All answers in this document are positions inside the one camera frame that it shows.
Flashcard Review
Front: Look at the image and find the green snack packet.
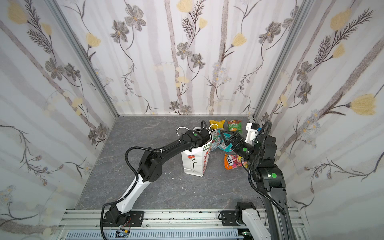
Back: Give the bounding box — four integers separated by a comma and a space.
227, 120, 243, 134

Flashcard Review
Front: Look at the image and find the white teal candy packet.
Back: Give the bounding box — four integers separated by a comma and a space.
211, 129, 221, 151

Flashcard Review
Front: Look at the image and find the yellow snack packet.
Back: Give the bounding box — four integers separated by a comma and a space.
209, 120, 226, 130

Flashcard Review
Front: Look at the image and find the orange pink candy packet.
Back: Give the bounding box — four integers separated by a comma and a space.
224, 154, 248, 170

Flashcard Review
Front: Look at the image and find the white paper bag red flower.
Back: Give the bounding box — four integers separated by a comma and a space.
181, 127, 212, 177

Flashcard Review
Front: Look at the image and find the teal white snack packet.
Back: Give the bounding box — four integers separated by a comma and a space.
218, 132, 233, 153

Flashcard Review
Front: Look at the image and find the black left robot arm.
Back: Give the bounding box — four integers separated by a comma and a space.
100, 128, 211, 228

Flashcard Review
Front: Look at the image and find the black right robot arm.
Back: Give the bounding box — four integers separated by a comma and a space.
221, 130, 296, 240

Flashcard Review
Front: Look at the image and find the small green circuit board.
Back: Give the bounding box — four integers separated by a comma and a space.
115, 230, 130, 238

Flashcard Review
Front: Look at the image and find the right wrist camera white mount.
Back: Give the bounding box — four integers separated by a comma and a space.
245, 123, 260, 145

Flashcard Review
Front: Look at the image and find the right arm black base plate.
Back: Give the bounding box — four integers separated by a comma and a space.
218, 209, 262, 227

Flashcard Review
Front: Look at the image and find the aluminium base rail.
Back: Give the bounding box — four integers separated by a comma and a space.
56, 208, 310, 240

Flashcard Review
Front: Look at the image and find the white slotted cable duct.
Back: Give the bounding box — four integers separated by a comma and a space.
59, 229, 244, 240

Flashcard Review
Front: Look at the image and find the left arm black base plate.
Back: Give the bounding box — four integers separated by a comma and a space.
102, 211, 145, 228

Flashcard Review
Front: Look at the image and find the right corner aluminium post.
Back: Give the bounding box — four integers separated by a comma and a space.
252, 1, 315, 119

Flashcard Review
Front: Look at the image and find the corner aluminium post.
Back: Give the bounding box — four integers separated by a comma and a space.
252, 1, 315, 119
45, 0, 120, 118

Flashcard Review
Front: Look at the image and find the left corner aluminium post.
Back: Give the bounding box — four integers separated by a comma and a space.
45, 0, 120, 118

